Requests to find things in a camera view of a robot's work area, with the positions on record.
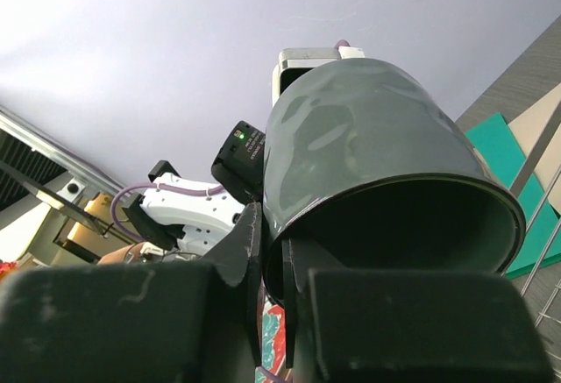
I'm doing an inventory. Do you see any metal wire dish rack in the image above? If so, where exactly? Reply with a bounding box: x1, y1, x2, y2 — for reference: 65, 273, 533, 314
510, 106, 561, 327

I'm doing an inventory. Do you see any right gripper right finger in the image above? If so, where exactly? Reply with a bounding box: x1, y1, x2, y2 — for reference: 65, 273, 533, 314
282, 239, 555, 382

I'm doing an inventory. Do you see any teal hardcover book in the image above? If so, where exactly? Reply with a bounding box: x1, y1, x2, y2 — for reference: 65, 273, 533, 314
464, 112, 561, 278

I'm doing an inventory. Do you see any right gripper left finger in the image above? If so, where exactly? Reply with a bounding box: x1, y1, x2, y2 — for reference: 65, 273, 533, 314
1, 203, 263, 382

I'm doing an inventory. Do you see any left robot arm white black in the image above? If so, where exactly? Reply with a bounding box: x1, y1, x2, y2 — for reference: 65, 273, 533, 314
110, 121, 266, 256

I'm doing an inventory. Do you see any dark grey mug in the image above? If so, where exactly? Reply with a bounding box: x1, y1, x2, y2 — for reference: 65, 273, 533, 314
263, 58, 526, 302

